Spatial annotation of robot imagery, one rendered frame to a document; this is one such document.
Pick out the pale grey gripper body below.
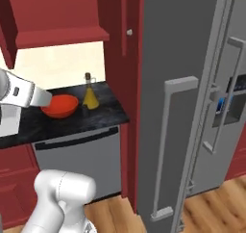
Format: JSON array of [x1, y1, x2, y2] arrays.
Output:
[[30, 86, 54, 109]]

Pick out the orange mixing bowl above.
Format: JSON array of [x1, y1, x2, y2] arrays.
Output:
[[39, 93, 80, 119]]

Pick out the yellow oil bottle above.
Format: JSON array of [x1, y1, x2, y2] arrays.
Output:
[[82, 71, 101, 111]]

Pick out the tall red cabinet door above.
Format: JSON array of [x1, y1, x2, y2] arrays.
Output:
[[97, 0, 145, 214]]

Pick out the red base cabinet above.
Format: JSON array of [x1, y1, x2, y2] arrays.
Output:
[[0, 142, 42, 230]]

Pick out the dark grey fridge door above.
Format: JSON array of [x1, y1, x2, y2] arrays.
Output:
[[137, 0, 229, 233]]

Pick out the red cabinet beside fridge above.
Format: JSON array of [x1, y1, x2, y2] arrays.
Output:
[[224, 122, 246, 182]]

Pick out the grey fridge door with dispenser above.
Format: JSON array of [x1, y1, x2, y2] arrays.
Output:
[[184, 0, 246, 197]]

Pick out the grey dishwasher front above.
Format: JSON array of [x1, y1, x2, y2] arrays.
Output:
[[32, 125, 123, 202]]

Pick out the black dishwasher handle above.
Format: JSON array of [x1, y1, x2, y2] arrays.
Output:
[[34, 126, 120, 151]]

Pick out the red wall cabinet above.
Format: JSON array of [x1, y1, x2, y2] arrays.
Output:
[[0, 0, 111, 70]]

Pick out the long grey fridge door handle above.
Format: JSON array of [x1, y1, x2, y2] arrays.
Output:
[[150, 75, 200, 223]]

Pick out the grey bracket fridge door handle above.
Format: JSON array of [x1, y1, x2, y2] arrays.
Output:
[[202, 36, 246, 155]]

